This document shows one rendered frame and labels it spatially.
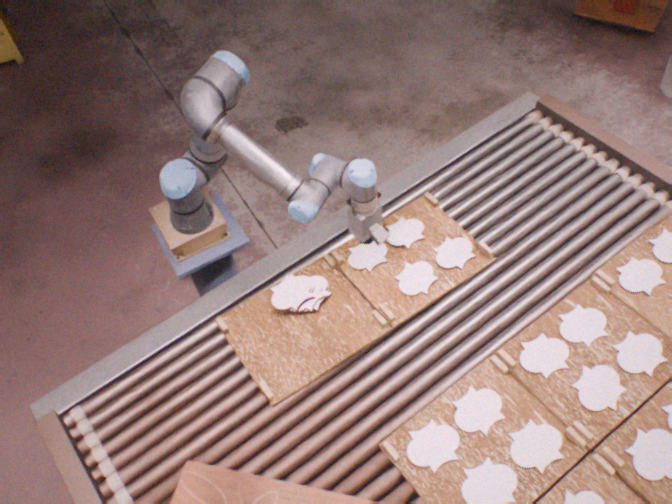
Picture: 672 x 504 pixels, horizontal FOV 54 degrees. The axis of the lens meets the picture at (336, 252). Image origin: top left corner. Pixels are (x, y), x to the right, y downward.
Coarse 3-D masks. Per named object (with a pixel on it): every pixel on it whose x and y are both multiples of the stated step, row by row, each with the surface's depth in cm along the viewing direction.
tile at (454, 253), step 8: (448, 240) 210; (456, 240) 209; (464, 240) 209; (440, 248) 208; (448, 248) 208; (456, 248) 207; (464, 248) 207; (440, 256) 206; (448, 256) 206; (456, 256) 205; (464, 256) 205; (472, 256) 205; (440, 264) 204; (448, 264) 204; (456, 264) 204
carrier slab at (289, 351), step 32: (352, 288) 203; (224, 320) 199; (256, 320) 198; (288, 320) 197; (320, 320) 196; (352, 320) 196; (256, 352) 191; (288, 352) 191; (320, 352) 190; (352, 352) 189; (288, 384) 184
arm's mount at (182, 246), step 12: (204, 192) 229; (168, 204) 227; (156, 216) 224; (168, 216) 224; (216, 216) 223; (168, 228) 221; (216, 228) 221; (168, 240) 218; (180, 240) 218; (192, 240) 219; (204, 240) 222; (216, 240) 225; (180, 252) 221; (192, 252) 223
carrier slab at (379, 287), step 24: (408, 216) 219; (432, 216) 218; (432, 240) 211; (336, 264) 209; (384, 264) 207; (432, 264) 206; (480, 264) 204; (360, 288) 202; (384, 288) 202; (432, 288) 200; (408, 312) 196
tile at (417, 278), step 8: (408, 264) 205; (416, 264) 205; (424, 264) 204; (408, 272) 203; (416, 272) 203; (424, 272) 203; (432, 272) 202; (400, 280) 202; (408, 280) 201; (416, 280) 201; (424, 280) 201; (432, 280) 201; (400, 288) 200; (408, 288) 200; (416, 288) 199; (424, 288) 199; (408, 296) 199
